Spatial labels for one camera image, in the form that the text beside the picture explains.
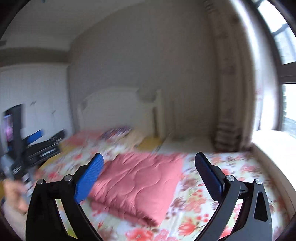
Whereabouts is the striped beige curtain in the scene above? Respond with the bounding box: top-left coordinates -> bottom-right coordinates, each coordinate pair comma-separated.
204,1 -> 256,152

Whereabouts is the window with dark frame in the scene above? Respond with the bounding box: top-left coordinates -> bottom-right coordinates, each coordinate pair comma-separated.
253,1 -> 295,138

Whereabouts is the beige plush pillow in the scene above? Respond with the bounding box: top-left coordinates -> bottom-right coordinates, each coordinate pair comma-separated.
123,130 -> 146,147

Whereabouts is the yellow pillow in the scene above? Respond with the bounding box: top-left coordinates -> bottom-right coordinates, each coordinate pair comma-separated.
137,137 -> 164,152

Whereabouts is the floral bed sheet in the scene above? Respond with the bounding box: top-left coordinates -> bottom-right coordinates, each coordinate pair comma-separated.
41,132 -> 290,240

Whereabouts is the white wardrobe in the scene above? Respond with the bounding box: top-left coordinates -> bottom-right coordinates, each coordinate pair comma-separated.
1,64 -> 73,141

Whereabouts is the person's left hand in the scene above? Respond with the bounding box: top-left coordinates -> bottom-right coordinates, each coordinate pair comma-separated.
3,179 -> 28,214

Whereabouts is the colourful patterned pillow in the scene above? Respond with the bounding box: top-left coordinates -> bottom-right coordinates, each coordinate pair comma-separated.
100,126 -> 132,141

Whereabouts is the pink quilted down jacket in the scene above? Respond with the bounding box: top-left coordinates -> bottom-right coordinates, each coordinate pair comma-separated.
88,152 -> 184,226

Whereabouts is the white headboard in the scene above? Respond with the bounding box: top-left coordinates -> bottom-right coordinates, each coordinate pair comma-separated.
77,87 -> 166,138

